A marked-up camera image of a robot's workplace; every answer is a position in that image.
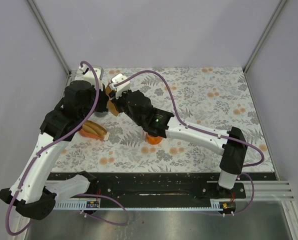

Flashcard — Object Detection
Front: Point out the brown paper coffee filter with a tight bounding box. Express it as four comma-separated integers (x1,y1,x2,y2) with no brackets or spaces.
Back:
105,85,120,117

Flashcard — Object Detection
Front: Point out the paper filter holder box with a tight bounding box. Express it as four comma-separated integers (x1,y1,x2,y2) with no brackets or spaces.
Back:
79,120,110,141

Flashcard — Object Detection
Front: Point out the orange glass carafe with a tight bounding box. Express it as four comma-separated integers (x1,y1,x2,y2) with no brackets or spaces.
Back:
145,134,163,145

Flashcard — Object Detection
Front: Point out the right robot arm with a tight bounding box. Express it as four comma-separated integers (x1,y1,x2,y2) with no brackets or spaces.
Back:
109,90,248,198

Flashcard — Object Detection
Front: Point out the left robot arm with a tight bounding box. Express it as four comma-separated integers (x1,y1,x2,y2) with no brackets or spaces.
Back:
0,80,108,220

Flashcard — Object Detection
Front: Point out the stack of brown filters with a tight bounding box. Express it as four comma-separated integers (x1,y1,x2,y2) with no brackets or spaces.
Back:
83,120,107,138

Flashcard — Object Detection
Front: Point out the floral patterned mat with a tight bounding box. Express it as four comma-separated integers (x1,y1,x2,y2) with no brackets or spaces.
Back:
52,67,274,173

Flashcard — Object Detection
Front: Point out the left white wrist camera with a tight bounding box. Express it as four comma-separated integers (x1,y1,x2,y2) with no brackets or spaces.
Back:
78,65,104,86

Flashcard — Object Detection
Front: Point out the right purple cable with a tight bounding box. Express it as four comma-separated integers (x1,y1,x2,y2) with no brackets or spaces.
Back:
113,70,265,217

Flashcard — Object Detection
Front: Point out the purple cable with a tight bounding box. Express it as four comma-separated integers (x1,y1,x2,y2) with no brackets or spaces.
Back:
5,60,130,236
113,70,265,217

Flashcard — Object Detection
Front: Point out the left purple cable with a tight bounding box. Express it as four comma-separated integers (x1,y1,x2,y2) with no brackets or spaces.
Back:
5,60,130,236

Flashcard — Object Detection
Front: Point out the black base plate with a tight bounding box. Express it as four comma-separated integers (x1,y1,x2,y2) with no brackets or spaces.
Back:
45,171,247,208

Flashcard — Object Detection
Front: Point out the white slotted cable duct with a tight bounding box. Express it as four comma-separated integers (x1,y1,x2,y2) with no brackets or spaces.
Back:
54,195,236,211

